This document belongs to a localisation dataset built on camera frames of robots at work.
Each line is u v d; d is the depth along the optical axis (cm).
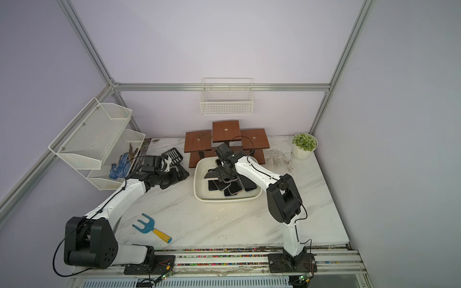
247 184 95
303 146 98
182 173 79
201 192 96
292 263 64
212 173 100
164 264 73
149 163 67
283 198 51
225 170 78
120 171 88
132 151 96
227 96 95
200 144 97
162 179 73
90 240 41
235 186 96
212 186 97
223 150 73
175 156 111
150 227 84
